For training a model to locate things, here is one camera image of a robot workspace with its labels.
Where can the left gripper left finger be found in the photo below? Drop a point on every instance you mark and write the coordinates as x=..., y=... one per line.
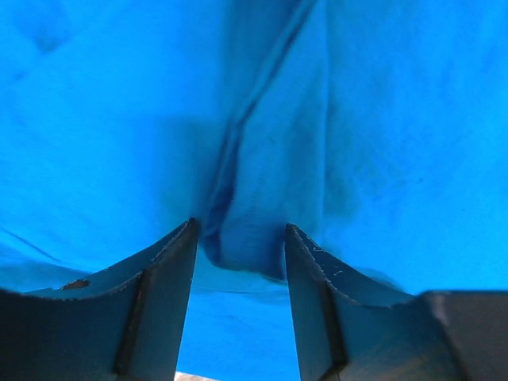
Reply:
x=122, y=323

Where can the blue t shirt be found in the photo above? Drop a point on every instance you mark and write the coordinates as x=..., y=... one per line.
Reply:
x=377, y=127

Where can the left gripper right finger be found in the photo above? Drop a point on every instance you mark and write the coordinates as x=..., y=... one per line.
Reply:
x=348, y=326

